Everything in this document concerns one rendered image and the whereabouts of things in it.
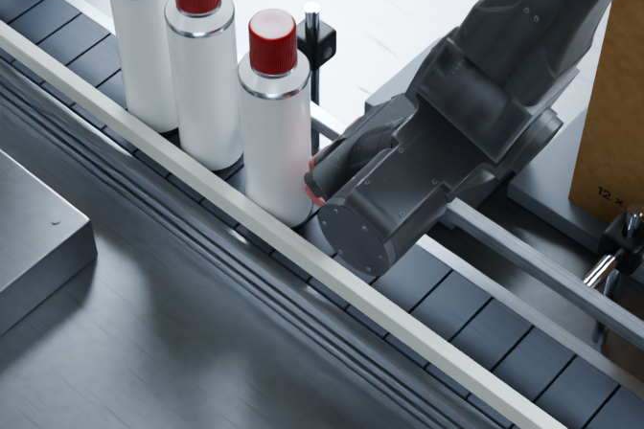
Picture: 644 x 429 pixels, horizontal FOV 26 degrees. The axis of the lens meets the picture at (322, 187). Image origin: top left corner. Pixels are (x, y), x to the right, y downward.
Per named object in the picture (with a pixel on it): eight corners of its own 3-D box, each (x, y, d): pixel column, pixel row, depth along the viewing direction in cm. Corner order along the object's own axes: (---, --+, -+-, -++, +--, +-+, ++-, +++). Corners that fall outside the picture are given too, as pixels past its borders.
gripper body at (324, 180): (296, 177, 96) (350, 159, 89) (391, 94, 100) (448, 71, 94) (352, 252, 97) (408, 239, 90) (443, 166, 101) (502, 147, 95)
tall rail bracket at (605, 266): (539, 375, 107) (568, 248, 94) (593, 315, 110) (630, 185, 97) (574, 399, 106) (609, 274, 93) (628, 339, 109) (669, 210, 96)
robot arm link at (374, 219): (574, 111, 82) (466, 15, 83) (454, 232, 77) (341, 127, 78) (505, 198, 92) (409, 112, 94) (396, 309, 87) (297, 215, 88)
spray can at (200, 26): (168, 152, 114) (143, -34, 98) (212, 117, 117) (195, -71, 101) (213, 186, 112) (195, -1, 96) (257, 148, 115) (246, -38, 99)
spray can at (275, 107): (233, 211, 111) (218, 26, 95) (277, 172, 113) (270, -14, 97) (281, 245, 108) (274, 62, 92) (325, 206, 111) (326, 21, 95)
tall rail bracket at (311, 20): (254, 173, 119) (246, 37, 106) (311, 125, 123) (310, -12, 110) (283, 193, 118) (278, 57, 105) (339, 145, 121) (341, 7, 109)
